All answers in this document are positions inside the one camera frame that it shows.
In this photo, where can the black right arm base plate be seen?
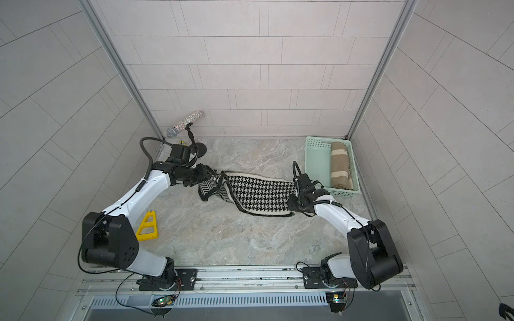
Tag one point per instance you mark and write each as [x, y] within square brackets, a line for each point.
[322, 278]

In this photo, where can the aluminium mounting rail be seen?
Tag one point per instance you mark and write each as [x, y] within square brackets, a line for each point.
[207, 280]

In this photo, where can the black white houndstooth scarf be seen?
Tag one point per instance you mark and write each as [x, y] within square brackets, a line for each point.
[251, 194]

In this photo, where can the left green circuit board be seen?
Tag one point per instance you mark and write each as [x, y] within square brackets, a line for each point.
[163, 301]

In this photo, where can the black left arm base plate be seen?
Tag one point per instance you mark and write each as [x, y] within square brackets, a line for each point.
[182, 278]

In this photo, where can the green circuit board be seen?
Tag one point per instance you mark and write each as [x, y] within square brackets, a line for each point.
[337, 301]
[163, 301]

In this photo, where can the brown beige plaid scarf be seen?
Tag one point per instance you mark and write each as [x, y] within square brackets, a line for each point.
[340, 168]

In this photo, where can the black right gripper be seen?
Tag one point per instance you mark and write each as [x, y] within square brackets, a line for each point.
[291, 204]

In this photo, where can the yellow plastic triangle stand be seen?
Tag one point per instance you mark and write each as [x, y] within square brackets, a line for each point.
[148, 229]

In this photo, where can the black round microphone stand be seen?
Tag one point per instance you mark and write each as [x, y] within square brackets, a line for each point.
[199, 148]

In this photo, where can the right green circuit board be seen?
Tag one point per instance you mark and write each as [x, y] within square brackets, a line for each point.
[337, 301]

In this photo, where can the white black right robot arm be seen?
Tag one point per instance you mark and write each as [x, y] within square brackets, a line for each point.
[372, 255]

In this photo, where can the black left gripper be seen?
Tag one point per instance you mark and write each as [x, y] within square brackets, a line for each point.
[203, 174]

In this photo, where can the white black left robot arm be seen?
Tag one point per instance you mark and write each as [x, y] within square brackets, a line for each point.
[108, 237]

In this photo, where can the glittery silver microphone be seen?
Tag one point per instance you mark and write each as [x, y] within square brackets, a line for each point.
[183, 125]

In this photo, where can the mint green plastic basket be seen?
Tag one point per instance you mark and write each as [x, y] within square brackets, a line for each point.
[318, 161]

